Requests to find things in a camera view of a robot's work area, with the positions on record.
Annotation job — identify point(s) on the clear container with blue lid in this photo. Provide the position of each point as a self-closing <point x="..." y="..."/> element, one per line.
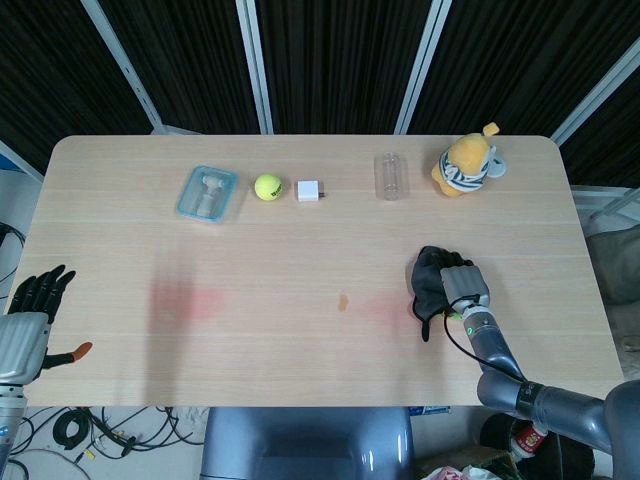
<point x="186" y="207"/>

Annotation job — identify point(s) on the yellow tennis ball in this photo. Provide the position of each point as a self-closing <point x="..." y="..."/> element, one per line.
<point x="269" y="187"/>

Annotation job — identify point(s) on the red label bottle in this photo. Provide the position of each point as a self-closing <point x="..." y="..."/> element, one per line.
<point x="529" y="440"/>

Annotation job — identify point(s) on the white aluminium partition post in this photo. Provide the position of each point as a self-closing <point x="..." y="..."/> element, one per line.
<point x="127" y="70"/>
<point x="257" y="70"/>
<point x="422" y="70"/>
<point x="595" y="95"/>

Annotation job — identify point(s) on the white power adapter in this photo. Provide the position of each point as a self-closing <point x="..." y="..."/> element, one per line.
<point x="309" y="192"/>

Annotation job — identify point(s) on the yellow plush toy striped scarf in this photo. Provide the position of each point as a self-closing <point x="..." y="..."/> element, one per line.
<point x="462" y="160"/>

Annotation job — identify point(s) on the clear plastic jar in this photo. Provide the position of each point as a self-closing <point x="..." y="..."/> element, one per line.
<point x="392" y="177"/>

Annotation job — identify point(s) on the grey robot torso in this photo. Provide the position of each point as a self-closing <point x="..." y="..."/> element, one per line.
<point x="305" y="440"/>

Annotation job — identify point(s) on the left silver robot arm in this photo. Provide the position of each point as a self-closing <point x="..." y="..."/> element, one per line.
<point x="9" y="415"/>

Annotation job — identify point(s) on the beige toy inside container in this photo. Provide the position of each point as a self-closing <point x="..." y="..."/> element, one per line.
<point x="207" y="192"/>

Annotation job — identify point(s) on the grey fabric bag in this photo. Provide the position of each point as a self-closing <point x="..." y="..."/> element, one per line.
<point x="615" y="265"/>

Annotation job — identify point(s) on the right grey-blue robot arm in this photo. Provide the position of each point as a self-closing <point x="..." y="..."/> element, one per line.
<point x="560" y="405"/>

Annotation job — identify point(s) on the crumpled plastic bag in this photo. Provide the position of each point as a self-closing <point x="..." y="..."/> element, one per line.
<point x="470" y="472"/>

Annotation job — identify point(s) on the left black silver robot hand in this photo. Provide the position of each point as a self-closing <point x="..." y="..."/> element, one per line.
<point x="22" y="345"/>

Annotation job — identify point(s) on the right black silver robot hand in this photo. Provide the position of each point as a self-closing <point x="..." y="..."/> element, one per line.
<point x="465" y="285"/>

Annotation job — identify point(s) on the dark grey cleaning cloth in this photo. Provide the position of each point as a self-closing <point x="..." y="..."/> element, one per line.
<point x="425" y="290"/>

